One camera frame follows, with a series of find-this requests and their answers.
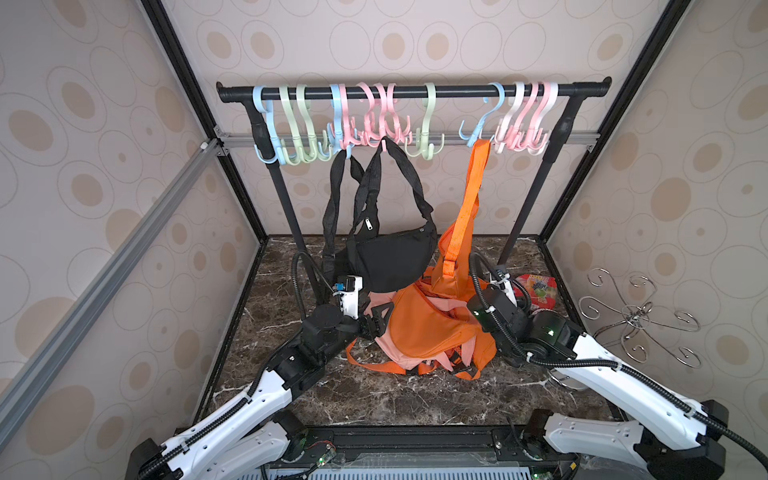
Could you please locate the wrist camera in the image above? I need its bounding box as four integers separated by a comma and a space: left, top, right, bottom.
334, 275, 363, 319
491, 273, 518, 306

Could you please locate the orange crossbody bag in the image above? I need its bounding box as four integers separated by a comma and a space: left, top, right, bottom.
424, 140, 491, 301

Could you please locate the black crossbody bag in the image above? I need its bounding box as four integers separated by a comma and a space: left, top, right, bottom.
321, 150, 364, 285
346, 136, 437, 293

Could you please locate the light blue right hook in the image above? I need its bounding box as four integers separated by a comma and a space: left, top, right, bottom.
458, 82, 506, 147

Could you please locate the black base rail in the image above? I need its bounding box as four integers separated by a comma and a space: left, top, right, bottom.
157, 424, 673, 480

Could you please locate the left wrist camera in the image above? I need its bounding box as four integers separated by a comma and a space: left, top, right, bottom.
334, 275, 363, 319

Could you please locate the green plastic hook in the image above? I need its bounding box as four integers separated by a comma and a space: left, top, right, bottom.
278, 85, 315, 166

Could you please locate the chrome wire hook stand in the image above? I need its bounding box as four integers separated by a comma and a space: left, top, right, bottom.
577, 267, 703, 370

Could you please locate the red snack packet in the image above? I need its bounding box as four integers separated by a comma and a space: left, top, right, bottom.
516, 274, 557, 310

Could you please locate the light blue hook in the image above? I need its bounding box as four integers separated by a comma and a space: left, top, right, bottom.
252, 86, 287, 166
458, 82, 506, 147

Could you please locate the black clothes rack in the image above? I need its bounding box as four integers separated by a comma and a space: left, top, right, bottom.
215, 76, 613, 366

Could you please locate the aluminium side rail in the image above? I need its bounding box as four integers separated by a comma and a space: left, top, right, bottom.
1, 138, 223, 448

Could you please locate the green middle hook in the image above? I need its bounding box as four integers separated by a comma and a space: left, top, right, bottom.
404, 82, 445, 161

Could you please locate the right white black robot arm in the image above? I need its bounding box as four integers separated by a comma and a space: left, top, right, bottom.
468, 251, 767, 479

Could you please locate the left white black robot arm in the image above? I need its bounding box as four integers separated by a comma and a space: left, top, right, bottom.
125, 275, 396, 479

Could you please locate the white plastic hook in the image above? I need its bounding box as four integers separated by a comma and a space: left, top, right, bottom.
494, 81, 525, 153

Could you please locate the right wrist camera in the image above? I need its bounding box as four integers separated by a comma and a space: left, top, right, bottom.
491, 273, 518, 306

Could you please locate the light blue leftmost hook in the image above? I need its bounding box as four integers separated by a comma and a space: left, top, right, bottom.
252, 86, 287, 166

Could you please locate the orange pink backpack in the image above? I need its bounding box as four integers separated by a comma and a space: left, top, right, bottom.
346, 281, 497, 380

